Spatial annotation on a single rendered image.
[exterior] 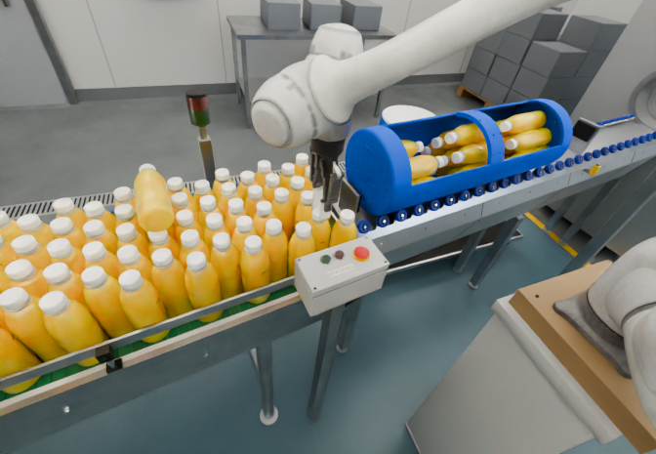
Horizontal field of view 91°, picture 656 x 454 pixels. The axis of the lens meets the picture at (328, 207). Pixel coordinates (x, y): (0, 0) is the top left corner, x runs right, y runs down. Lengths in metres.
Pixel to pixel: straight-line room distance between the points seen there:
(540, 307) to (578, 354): 0.11
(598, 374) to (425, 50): 0.72
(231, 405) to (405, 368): 0.86
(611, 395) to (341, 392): 1.17
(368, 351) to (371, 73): 1.61
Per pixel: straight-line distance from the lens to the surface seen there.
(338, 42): 0.62
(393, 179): 0.95
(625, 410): 0.91
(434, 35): 0.49
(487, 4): 0.53
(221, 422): 1.77
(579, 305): 0.96
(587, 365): 0.91
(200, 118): 1.13
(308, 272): 0.73
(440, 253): 2.25
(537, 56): 4.50
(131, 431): 1.86
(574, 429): 1.01
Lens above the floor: 1.68
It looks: 41 degrees down
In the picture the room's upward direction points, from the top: 7 degrees clockwise
